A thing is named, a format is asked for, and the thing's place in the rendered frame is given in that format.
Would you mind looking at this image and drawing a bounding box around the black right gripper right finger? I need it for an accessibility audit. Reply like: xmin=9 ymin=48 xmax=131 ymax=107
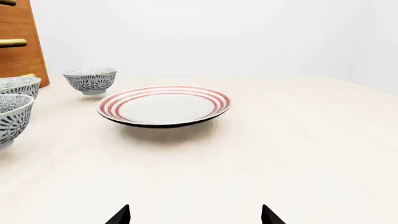
xmin=261 ymin=203 xmax=287 ymax=224

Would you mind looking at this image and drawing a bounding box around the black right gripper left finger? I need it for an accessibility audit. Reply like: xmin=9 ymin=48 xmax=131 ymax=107
xmin=104 ymin=203 xmax=132 ymax=224

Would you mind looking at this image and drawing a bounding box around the red striped white plate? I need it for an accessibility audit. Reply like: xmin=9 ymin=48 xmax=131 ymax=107
xmin=96 ymin=85 xmax=233 ymax=129

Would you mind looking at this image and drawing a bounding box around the black patterned white bowl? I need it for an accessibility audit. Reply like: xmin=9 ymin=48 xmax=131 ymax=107
xmin=62 ymin=67 xmax=118 ymax=96
xmin=0 ymin=93 xmax=35 ymax=151
xmin=0 ymin=77 xmax=42 ymax=100

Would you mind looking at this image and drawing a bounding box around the wooden rack with pegs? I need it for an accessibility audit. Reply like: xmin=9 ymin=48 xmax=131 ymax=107
xmin=0 ymin=0 xmax=50 ymax=89

